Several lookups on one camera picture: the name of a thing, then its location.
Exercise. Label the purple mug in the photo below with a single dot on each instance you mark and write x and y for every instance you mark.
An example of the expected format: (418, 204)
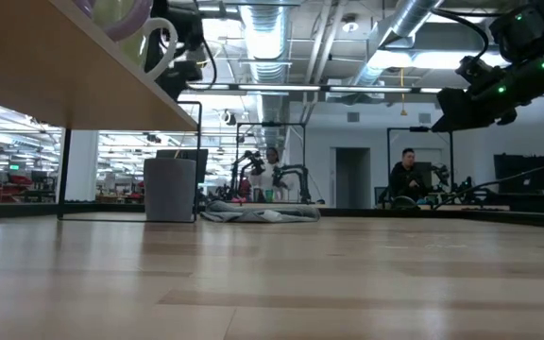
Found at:
(135, 23)

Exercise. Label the pale green mug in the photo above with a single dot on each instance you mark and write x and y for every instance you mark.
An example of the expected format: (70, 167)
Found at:
(132, 49)

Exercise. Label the blue-grey mug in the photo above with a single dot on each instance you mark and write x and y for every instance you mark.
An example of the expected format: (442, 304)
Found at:
(168, 189)

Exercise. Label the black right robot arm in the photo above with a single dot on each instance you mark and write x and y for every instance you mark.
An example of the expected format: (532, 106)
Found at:
(536, 38)

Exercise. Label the yellow hanging pendant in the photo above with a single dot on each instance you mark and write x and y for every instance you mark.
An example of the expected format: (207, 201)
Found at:
(402, 112)

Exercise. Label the black background cabinet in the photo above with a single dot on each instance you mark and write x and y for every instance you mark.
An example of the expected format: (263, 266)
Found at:
(527, 175)

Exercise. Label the ceiling light strip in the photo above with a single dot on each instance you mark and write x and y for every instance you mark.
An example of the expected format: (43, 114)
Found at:
(277, 88)

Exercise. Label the person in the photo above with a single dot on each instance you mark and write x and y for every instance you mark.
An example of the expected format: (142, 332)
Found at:
(272, 158)
(404, 181)

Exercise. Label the round ceiling fixture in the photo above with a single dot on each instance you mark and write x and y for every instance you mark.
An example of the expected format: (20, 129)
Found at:
(350, 26)

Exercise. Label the light wooden tray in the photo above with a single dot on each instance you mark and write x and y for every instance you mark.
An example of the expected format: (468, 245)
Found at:
(40, 61)

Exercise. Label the grey doorway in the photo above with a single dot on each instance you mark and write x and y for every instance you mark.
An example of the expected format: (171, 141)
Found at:
(352, 179)

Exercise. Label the white pillar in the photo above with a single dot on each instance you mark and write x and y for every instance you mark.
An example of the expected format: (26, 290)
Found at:
(83, 165)

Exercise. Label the green cup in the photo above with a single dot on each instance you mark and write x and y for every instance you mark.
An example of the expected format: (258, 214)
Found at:
(269, 196)

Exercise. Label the grey folded cloth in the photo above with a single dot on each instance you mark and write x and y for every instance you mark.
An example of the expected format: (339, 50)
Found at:
(253, 212)

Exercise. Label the green exit sign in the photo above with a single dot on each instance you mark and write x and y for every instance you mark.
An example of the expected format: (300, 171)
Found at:
(14, 167)

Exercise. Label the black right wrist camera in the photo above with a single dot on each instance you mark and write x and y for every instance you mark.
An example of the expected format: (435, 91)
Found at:
(465, 111)

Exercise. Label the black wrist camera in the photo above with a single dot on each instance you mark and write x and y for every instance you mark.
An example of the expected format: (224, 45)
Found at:
(180, 78)
(465, 111)

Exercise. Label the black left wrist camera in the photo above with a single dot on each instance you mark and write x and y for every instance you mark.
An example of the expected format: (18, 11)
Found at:
(180, 78)

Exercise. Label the silver ribbed ventilation duct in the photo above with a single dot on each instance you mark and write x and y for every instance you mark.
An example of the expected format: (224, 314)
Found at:
(265, 38)

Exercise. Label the black background station frame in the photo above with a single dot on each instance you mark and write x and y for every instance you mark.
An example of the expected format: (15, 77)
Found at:
(418, 128)
(272, 124)

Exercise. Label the dome security camera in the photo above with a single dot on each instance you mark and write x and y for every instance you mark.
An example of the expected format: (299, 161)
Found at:
(228, 118)

